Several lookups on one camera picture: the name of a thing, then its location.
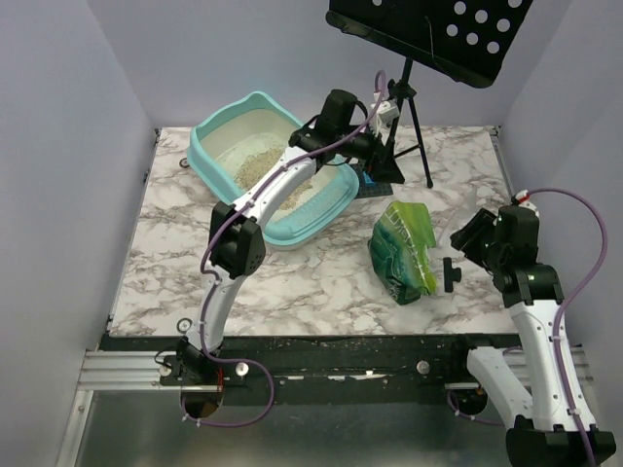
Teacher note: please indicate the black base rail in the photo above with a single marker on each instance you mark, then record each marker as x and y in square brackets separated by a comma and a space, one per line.
[316, 370]

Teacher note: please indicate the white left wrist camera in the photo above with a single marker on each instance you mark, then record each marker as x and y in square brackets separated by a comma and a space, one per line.
[384, 117]

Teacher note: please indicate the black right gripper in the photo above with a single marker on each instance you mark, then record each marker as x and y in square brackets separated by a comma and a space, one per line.
[476, 232]

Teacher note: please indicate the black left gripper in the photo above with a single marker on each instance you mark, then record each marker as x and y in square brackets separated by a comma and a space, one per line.
[379, 161]

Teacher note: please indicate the black tripod stand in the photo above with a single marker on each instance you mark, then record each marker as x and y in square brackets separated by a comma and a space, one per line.
[400, 92]

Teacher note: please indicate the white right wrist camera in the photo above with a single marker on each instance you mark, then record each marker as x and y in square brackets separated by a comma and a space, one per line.
[523, 200]

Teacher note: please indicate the black bag clip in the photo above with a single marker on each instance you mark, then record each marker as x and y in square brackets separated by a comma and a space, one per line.
[451, 275]

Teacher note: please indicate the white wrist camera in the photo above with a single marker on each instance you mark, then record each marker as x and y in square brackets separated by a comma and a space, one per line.
[384, 117]
[523, 200]

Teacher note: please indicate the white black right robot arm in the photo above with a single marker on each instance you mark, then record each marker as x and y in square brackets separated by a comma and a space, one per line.
[548, 421]

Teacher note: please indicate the beige litter pile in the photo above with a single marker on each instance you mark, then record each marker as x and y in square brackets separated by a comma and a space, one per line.
[256, 166]

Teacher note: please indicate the black lego baseplate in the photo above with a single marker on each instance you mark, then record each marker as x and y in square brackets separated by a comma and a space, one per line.
[382, 190]

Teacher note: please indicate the black music stand tray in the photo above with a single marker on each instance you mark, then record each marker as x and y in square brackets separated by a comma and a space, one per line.
[465, 40]

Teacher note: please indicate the clear plastic scoop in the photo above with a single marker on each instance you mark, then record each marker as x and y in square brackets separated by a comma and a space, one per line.
[443, 237]

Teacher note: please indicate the green litter bag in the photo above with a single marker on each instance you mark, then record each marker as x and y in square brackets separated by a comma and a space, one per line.
[398, 248]

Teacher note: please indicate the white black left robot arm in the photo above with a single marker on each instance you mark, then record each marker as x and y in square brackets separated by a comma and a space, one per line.
[236, 245]

